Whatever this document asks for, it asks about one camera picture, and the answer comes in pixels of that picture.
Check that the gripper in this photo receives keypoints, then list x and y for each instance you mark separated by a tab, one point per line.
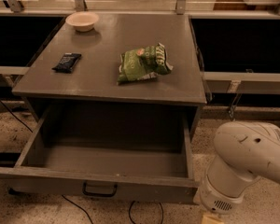
216	200

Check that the grey top drawer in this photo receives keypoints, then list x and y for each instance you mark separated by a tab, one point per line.
144	149

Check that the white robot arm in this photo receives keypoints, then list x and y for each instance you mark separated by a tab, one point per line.
245	152

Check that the grey drawer cabinet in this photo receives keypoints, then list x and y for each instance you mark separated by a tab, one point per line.
94	77

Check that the green chip bag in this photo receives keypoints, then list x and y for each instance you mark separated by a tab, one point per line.
144	63

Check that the dark blue snack packet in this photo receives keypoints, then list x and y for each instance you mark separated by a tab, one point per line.
67	62

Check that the white bowl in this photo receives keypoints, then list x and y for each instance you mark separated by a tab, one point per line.
82	21

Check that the black top drawer handle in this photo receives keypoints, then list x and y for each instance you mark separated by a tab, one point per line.
99	191

